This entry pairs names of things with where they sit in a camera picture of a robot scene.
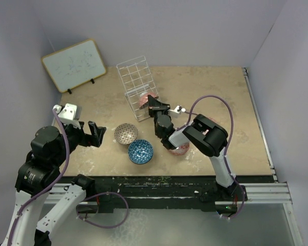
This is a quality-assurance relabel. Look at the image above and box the yellow framed whiteboard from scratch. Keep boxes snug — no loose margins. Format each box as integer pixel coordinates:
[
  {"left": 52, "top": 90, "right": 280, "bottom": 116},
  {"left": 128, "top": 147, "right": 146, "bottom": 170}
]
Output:
[{"left": 42, "top": 39, "right": 106, "bottom": 93}]

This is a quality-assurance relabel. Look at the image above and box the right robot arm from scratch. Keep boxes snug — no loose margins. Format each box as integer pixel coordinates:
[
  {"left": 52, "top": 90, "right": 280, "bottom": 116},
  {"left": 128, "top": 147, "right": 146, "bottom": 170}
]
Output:
[{"left": 147, "top": 95, "right": 237, "bottom": 200}]

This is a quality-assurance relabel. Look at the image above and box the blue triangle pattern bowl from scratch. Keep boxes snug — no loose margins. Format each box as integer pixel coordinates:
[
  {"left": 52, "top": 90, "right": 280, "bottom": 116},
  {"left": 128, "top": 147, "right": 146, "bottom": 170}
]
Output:
[{"left": 128, "top": 139, "right": 153, "bottom": 165}]

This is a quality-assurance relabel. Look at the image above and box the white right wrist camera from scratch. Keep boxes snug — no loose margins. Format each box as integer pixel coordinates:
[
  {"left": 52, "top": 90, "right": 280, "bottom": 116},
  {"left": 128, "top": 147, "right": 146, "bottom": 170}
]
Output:
[{"left": 169, "top": 106, "right": 186, "bottom": 116}]

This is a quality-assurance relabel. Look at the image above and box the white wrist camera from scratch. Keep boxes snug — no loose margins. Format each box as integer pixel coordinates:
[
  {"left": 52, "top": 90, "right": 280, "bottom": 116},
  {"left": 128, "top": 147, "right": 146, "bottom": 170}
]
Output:
[
  {"left": 169, "top": 106, "right": 186, "bottom": 116},
  {"left": 53, "top": 103, "right": 82, "bottom": 129}
]

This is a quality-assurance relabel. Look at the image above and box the brown lattice pattern bowl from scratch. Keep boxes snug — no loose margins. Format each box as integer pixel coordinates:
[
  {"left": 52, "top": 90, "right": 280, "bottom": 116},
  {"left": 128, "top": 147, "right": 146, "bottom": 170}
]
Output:
[{"left": 114, "top": 123, "right": 138, "bottom": 145}]

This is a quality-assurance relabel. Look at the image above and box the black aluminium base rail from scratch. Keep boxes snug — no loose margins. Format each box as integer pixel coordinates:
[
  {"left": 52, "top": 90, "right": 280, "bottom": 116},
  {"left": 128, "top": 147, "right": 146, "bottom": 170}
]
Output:
[{"left": 33, "top": 175, "right": 291, "bottom": 213}]

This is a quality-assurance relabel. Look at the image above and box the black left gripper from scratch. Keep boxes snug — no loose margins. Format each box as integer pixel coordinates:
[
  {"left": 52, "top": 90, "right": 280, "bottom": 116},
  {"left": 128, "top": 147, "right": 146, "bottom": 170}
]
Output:
[{"left": 52, "top": 113, "right": 105, "bottom": 166}]

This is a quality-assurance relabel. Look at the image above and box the white wire dish rack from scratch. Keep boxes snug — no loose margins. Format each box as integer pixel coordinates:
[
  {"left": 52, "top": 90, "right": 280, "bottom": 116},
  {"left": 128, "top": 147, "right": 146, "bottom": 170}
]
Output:
[{"left": 116, "top": 56, "right": 159, "bottom": 121}]

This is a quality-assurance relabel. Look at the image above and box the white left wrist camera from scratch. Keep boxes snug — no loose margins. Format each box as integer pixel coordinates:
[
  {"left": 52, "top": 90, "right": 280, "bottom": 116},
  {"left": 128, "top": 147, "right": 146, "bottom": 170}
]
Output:
[{"left": 53, "top": 103, "right": 82, "bottom": 129}]

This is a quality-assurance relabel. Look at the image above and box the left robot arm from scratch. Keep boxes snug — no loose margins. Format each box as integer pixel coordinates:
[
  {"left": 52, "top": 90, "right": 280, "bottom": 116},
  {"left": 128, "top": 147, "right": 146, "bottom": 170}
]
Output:
[{"left": 2, "top": 121, "right": 106, "bottom": 245}]

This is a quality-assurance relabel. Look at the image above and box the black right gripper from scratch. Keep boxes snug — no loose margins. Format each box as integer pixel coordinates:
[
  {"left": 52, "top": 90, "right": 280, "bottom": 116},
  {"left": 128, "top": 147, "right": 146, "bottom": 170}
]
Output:
[{"left": 148, "top": 95, "right": 171, "bottom": 122}]

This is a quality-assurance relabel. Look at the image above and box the black floral pattern bowl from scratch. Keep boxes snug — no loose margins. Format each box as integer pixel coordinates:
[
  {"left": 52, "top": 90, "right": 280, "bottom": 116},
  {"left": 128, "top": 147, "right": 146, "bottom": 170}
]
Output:
[{"left": 139, "top": 91, "right": 158, "bottom": 110}]

